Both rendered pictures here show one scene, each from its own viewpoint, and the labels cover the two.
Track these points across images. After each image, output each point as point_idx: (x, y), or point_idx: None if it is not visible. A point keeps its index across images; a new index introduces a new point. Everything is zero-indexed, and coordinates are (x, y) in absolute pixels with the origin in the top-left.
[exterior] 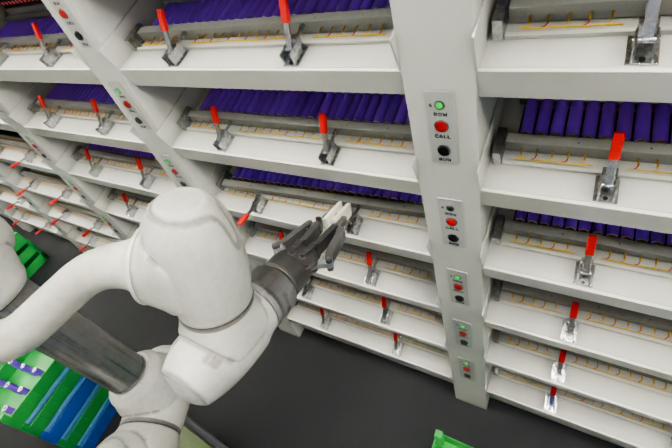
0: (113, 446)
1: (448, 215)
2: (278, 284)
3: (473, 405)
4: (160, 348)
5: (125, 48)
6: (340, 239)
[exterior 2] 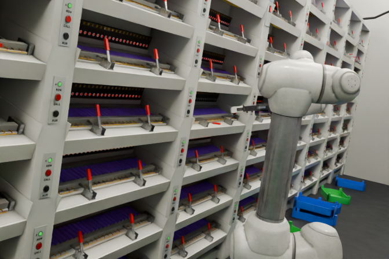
0: (314, 222)
1: (253, 100)
2: None
3: (227, 257)
4: (239, 225)
5: None
6: None
